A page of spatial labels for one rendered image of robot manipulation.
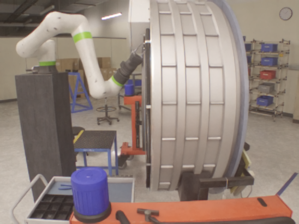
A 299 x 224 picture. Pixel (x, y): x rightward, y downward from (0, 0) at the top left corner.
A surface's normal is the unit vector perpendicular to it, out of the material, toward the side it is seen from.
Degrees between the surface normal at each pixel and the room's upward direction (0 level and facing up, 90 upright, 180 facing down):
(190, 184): 90
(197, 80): 74
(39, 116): 90
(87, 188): 90
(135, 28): 133
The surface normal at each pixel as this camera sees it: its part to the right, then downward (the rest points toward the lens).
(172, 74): 0.03, -0.09
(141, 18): 0.02, -0.55
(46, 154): -0.15, 0.24
